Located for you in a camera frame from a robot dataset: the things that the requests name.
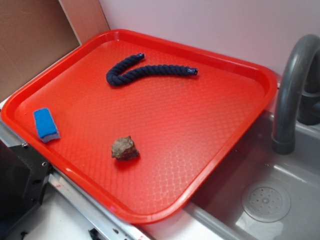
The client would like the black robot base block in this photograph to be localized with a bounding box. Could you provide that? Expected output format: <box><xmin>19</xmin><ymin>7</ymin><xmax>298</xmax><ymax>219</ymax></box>
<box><xmin>0</xmin><ymin>141</ymin><xmax>50</xmax><ymax>220</ymax></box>

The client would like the brown rock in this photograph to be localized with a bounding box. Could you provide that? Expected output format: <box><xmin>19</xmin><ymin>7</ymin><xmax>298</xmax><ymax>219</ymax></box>
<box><xmin>111</xmin><ymin>136</ymin><xmax>140</xmax><ymax>161</ymax></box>

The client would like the red plastic tray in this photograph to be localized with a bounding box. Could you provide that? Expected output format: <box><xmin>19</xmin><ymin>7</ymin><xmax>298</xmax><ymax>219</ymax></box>
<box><xmin>1</xmin><ymin>30</ymin><xmax>277</xmax><ymax>224</ymax></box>

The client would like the grey plastic sink basin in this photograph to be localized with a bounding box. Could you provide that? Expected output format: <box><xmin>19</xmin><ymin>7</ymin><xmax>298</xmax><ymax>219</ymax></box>
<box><xmin>185</xmin><ymin>112</ymin><xmax>320</xmax><ymax>240</ymax></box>

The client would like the blue sponge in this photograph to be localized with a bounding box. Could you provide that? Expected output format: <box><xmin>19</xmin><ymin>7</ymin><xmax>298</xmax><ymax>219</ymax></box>
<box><xmin>33</xmin><ymin>108</ymin><xmax>61</xmax><ymax>143</ymax></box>

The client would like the grey sink drain strainer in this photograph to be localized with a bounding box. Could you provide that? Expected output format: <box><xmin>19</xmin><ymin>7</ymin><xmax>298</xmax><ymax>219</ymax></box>
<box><xmin>241</xmin><ymin>181</ymin><xmax>291</xmax><ymax>223</ymax></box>

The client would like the grey plastic faucet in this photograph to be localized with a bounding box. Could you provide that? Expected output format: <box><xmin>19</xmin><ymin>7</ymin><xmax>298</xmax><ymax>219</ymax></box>
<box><xmin>271</xmin><ymin>34</ymin><xmax>320</xmax><ymax>155</ymax></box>

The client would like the brown cardboard panel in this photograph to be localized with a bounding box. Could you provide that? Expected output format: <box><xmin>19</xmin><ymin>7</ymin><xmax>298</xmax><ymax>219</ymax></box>
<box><xmin>0</xmin><ymin>0</ymin><xmax>79</xmax><ymax>101</ymax></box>

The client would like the dark blue twisted rope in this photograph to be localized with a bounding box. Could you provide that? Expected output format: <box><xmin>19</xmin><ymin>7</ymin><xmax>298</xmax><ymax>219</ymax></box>
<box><xmin>105</xmin><ymin>52</ymin><xmax>200</xmax><ymax>88</ymax></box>

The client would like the aluminium frame rail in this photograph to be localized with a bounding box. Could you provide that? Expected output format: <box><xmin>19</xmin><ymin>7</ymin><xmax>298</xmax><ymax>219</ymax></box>
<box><xmin>0</xmin><ymin>122</ymin><xmax>150</xmax><ymax>240</ymax></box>

